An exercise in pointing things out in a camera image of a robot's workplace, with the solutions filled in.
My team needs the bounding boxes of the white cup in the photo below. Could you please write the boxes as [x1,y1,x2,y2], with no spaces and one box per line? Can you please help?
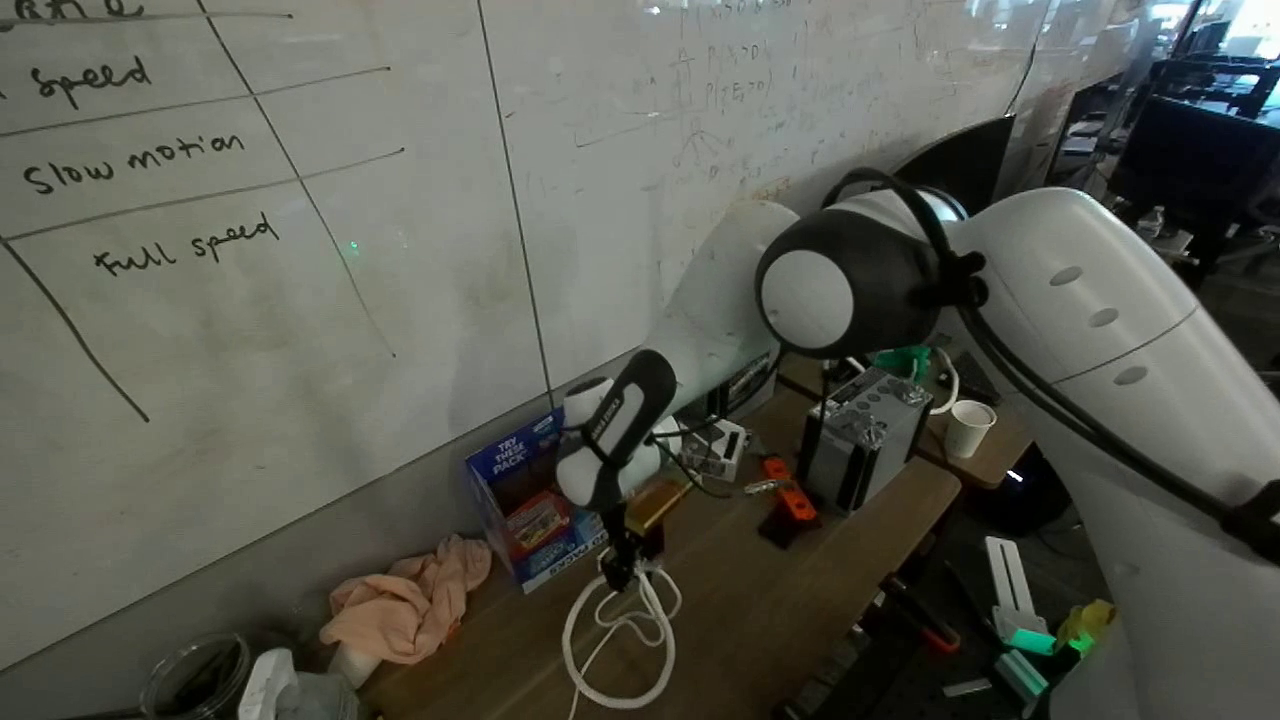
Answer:
[929,392,998,469]

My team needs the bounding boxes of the black clamp with orange handle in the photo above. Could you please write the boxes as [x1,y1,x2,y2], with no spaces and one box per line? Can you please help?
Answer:
[871,571,969,661]

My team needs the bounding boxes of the clear spray bottle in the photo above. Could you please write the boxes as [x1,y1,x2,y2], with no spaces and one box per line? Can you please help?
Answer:
[235,648,362,720]

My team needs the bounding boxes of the small white product box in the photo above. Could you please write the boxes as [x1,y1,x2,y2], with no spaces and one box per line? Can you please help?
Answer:
[695,416,757,470]

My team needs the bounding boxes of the thick white rope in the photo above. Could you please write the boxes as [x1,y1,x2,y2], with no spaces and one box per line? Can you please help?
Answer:
[554,557,688,715]

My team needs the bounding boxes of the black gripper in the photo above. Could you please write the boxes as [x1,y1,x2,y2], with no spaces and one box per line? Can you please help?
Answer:
[589,490,671,594]

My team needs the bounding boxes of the blue cardboard box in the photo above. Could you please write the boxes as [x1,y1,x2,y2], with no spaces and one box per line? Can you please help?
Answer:
[461,405,614,594]

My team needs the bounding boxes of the orange and black plastic tool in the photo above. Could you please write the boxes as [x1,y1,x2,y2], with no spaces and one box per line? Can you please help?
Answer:
[752,457,822,552]

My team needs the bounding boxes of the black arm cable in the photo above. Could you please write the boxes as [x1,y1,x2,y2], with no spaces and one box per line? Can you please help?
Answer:
[819,169,1280,557]

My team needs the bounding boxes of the white plastic bracket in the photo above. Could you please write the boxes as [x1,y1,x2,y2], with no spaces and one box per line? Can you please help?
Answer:
[978,531,1052,639]

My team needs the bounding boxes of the pink crumpled cloth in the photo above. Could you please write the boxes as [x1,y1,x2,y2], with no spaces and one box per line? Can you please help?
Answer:
[316,531,496,673]

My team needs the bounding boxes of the green plastic parts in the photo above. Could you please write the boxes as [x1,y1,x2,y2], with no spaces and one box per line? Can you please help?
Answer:
[997,594,1117,703]

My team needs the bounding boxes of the grey battery with round caps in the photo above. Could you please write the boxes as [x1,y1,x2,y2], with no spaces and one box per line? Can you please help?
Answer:
[796,366,931,515]

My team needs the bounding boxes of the whiteboard with writing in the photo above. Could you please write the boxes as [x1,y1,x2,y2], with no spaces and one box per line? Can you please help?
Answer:
[0,0,1162,673]

